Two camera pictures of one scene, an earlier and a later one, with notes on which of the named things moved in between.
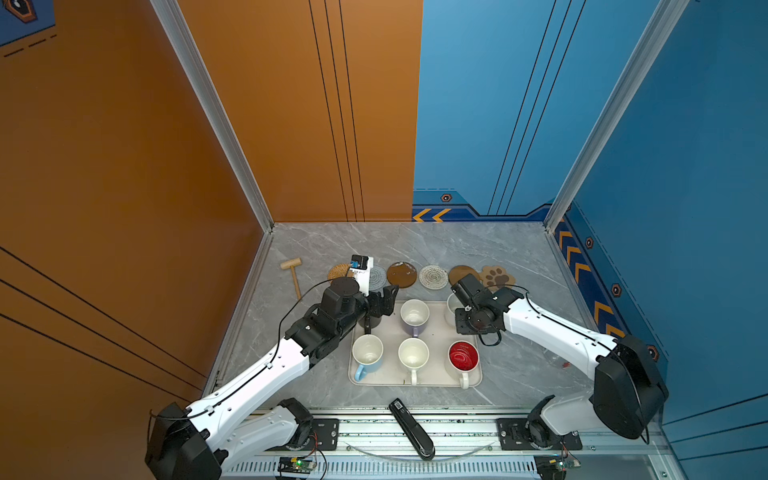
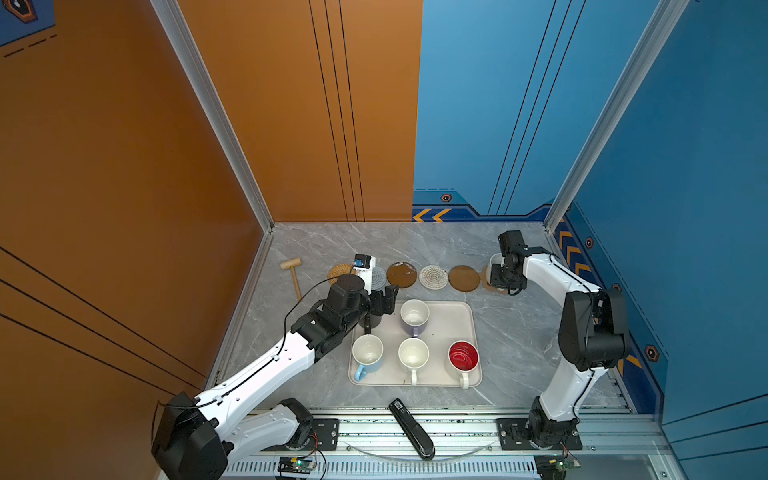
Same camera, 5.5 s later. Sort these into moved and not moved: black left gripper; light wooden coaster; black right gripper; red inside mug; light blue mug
Moved: black right gripper
Not moved: light blue mug; red inside mug; black left gripper; light wooden coaster
